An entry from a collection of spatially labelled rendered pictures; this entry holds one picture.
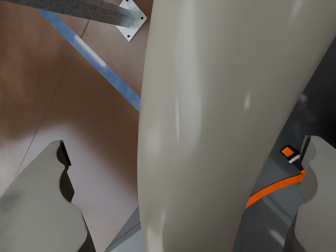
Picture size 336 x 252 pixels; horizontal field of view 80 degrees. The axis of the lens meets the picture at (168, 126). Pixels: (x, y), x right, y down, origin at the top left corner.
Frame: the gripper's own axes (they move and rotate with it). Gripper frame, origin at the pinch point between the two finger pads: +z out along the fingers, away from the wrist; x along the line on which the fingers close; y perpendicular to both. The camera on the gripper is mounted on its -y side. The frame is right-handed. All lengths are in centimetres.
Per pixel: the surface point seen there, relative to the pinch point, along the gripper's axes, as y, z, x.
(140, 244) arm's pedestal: 66, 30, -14
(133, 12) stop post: -4, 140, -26
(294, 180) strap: 90, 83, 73
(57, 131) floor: 93, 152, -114
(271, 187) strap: 99, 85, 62
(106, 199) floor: 155, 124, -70
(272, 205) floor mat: 113, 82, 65
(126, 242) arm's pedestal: 68, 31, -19
